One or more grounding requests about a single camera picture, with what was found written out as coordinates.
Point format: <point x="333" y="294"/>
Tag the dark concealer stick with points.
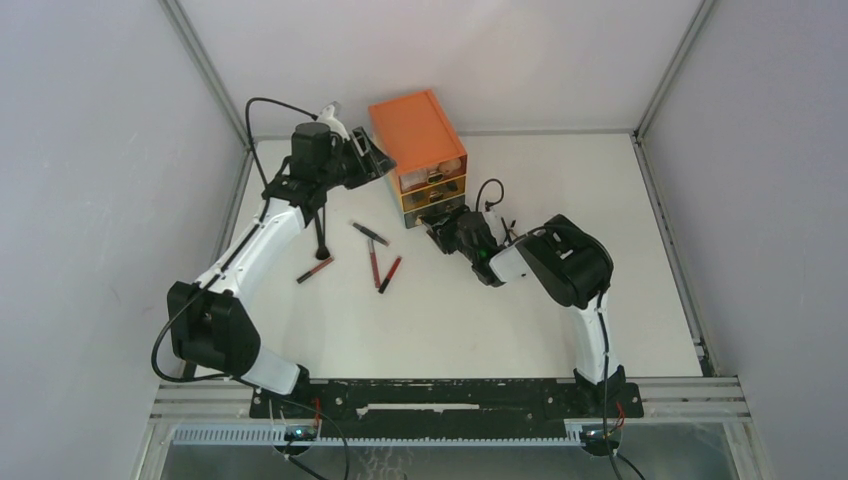
<point x="370" y="234"/>

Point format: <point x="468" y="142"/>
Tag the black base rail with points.
<point x="450" y="409"/>

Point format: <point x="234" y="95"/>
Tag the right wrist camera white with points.
<point x="495" y="222"/>

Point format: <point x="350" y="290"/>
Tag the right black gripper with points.
<point x="443" y="234"/>

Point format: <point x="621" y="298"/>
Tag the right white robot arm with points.
<point x="572" y="266"/>

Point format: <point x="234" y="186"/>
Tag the orange three-drawer organizer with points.
<point x="415" y="132"/>

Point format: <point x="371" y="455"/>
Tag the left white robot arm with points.
<point x="209" y="319"/>

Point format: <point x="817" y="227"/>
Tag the clear drawer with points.
<point x="432" y="174"/>
<point x="449" y="204"/>
<point x="433" y="194"/>
<point x="414" y="218"/>

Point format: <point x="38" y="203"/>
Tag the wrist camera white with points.
<point x="328" y="116"/>
<point x="495" y="222"/>

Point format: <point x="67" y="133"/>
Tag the black thin brush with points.
<point x="509" y="225"/>

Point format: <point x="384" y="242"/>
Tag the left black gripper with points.
<point x="375" y="165"/>

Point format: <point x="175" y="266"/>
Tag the pink lip gloss tube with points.
<point x="374" y="263"/>

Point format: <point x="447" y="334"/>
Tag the black powder brush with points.
<point x="322" y="252"/>

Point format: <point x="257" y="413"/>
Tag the clear top drawer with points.
<point x="432" y="174"/>

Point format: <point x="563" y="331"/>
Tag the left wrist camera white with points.
<point x="328" y="116"/>

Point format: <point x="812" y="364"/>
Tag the red lipstick black cap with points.
<point x="388" y="277"/>

